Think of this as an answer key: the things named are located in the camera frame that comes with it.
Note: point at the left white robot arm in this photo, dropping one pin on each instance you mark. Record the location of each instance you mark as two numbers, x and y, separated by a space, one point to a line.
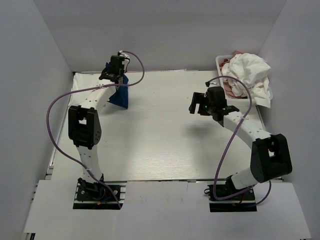
84 127

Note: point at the white folded t shirt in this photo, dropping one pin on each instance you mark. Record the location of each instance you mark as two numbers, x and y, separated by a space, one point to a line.
82 81

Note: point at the white perforated basket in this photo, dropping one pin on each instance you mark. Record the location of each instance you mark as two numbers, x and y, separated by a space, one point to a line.
221 75

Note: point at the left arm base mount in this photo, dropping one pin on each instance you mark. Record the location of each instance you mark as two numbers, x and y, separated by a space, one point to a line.
94 196

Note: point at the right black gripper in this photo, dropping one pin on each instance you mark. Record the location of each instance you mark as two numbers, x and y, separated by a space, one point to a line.
198 98

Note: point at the white t shirt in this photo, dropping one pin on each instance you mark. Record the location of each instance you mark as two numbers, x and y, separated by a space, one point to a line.
82 81
247 75

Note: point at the pink clothes in basket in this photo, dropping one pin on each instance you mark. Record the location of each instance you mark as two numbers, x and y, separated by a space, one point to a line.
221 62

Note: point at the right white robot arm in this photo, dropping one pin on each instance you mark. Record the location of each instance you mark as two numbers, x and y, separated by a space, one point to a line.
270 156

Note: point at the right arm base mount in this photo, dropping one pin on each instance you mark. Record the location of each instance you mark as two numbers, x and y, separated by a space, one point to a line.
241 203

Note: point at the blue t shirt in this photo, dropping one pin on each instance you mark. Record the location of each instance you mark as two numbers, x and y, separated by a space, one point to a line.
121 96

